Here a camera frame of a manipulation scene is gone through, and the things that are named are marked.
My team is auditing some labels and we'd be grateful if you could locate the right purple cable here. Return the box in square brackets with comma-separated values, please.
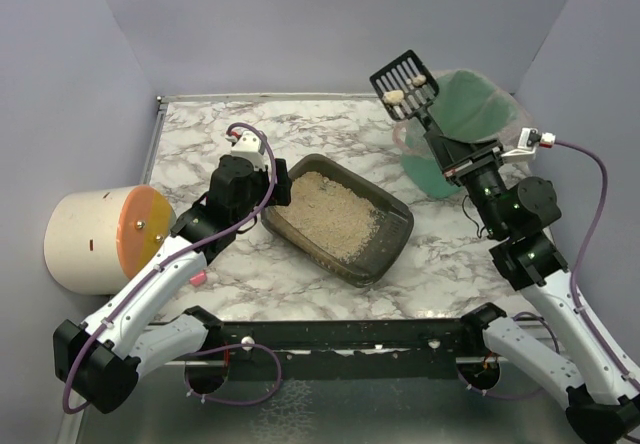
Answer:
[542, 136, 640, 390]

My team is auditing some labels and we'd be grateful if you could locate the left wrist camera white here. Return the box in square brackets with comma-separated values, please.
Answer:
[226, 130, 267, 171]

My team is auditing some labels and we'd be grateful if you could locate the dark grey litter box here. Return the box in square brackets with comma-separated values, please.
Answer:
[261, 154, 414, 287]

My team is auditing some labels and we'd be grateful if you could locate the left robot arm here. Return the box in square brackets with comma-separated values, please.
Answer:
[53, 151, 291, 414]

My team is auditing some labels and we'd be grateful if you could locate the green trash bin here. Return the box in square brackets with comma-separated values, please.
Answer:
[401, 68, 519, 199]

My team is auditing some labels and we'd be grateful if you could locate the cream cylinder with orange lid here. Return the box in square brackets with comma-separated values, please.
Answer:
[44, 185, 176, 295]

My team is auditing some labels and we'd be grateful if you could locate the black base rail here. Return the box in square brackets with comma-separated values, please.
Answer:
[164, 306, 506, 383]

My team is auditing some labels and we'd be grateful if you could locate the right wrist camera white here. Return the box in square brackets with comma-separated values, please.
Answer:
[501, 128, 556, 163]

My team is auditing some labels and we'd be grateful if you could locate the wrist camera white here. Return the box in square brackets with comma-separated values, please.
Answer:
[226, 130, 267, 171]
[501, 128, 556, 163]

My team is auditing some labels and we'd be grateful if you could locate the small pink object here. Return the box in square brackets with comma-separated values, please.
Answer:
[189, 272, 207, 287]

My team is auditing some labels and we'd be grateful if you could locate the black litter scoop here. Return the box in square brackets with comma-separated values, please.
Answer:
[369, 50, 440, 129]

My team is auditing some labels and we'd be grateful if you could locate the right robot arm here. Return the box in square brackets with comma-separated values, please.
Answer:
[424, 123, 639, 443]

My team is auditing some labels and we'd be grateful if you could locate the beige cat litter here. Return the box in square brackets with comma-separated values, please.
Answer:
[276, 172, 380, 263]

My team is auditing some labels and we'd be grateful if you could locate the clear plastic bin liner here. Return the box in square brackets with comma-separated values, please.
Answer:
[392, 67, 531, 165]

